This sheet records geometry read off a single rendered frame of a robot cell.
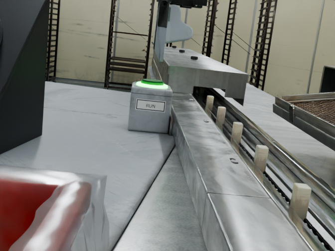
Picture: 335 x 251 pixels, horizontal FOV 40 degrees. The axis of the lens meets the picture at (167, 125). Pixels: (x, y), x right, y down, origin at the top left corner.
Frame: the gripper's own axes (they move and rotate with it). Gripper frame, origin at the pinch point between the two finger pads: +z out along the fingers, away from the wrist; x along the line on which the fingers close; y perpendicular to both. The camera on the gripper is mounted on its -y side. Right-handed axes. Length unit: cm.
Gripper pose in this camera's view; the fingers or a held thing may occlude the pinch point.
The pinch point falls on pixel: (156, 53)
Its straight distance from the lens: 79.7
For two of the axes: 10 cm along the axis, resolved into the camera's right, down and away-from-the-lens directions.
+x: -0.5, -2.1, 9.8
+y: 9.9, 1.0, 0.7
